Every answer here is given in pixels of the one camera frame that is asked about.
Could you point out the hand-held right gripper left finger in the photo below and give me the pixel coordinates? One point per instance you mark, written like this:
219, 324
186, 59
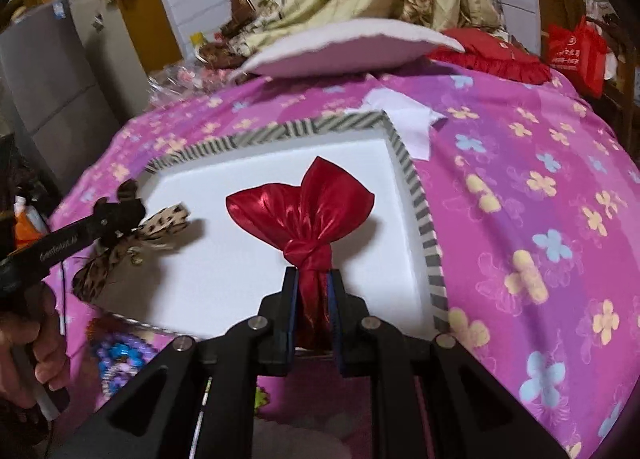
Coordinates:
293, 324

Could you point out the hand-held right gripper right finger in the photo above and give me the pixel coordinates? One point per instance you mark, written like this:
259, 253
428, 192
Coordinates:
336, 324

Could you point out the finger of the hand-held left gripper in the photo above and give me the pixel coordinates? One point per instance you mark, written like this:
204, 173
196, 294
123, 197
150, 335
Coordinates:
120, 214

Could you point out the leopard print hair bow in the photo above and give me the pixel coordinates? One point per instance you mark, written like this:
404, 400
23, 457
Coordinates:
165, 221

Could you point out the green yellow hair clip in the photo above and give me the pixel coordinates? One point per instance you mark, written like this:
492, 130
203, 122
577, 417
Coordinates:
262, 398

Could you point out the striped tray with white foam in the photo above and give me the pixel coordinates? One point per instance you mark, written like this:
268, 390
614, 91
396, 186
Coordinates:
200, 279

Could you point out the red satin hair bow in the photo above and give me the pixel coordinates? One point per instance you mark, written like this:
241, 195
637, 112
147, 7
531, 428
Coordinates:
300, 219

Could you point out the person's left hand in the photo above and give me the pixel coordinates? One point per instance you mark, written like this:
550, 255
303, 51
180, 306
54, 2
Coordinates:
15, 344

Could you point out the orange packet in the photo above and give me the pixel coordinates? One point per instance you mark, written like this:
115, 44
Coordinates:
27, 231

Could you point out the clear plastic wrap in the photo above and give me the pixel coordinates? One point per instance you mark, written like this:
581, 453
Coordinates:
185, 79

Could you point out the grey refrigerator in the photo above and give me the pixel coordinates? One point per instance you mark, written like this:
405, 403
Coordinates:
50, 79

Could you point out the bottle with yellow cap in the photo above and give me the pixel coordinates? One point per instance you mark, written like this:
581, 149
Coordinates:
197, 46

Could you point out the pink floral bedsheet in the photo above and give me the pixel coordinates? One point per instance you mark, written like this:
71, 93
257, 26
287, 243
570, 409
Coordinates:
500, 239

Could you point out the brown leopard cloth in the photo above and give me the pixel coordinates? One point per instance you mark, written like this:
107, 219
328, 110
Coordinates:
222, 54

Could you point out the wooden door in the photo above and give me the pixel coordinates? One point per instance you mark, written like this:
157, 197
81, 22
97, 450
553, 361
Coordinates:
150, 24

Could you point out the white paper sheet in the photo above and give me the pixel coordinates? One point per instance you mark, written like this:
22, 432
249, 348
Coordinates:
410, 124

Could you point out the white pillow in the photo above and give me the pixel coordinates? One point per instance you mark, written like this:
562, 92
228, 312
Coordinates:
340, 51

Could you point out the red ruffled pillow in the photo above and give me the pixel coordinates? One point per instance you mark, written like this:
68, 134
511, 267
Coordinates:
490, 59

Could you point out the red shopping bag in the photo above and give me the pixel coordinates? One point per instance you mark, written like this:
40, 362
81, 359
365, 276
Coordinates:
575, 59

